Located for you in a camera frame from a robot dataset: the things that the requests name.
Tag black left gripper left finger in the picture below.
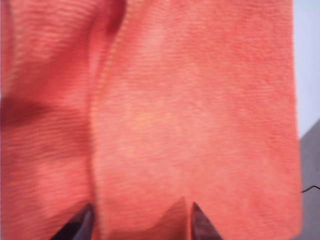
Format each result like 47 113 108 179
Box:
51 202 95 240

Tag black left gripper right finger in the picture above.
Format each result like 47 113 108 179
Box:
190 201 225 240

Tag orange microfibre rag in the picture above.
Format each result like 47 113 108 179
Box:
0 0 302 240

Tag thin black cable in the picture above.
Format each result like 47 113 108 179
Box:
300 184 320 194

